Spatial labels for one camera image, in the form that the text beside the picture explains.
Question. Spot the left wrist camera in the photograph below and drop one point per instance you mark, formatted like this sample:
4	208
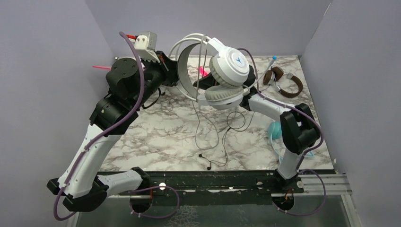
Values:
145	44

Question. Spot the pink highlighter marker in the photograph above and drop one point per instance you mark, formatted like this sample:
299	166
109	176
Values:
202	71

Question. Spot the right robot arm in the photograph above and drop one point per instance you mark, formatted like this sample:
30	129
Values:
300	131

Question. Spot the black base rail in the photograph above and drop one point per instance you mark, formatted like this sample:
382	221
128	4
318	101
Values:
203	188

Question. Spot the white grey over-ear headphones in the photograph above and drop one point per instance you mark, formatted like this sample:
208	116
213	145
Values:
228	67

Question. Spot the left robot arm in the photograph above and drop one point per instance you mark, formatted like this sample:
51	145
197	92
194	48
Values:
131	83

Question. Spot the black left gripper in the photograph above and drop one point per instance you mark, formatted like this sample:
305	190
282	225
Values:
171	75

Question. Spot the brown over-ear headphones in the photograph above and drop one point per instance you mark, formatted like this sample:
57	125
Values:
287	84

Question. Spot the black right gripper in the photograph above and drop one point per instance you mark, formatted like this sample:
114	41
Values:
207	82

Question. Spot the teal cat-ear headphones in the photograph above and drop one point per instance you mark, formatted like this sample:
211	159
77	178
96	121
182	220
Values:
275	133

